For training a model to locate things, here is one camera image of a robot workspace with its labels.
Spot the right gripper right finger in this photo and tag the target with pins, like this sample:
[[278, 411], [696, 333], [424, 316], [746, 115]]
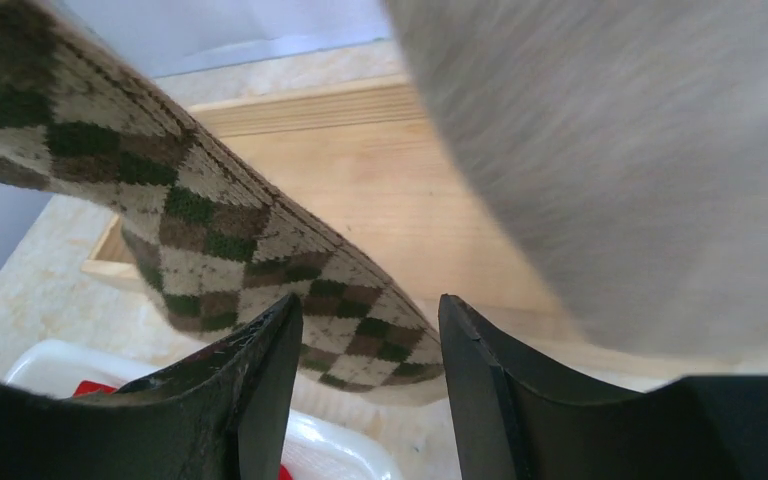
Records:
[[519, 414]]

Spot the brown argyle sock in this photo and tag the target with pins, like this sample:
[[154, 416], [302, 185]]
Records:
[[214, 242]]

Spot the wooden hanger stand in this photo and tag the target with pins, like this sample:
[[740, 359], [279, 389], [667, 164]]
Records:
[[363, 157]]

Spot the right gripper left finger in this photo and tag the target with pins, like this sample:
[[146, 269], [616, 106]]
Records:
[[219, 413]]

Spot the cream thin sock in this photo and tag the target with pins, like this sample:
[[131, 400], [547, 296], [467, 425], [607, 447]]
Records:
[[622, 146]]

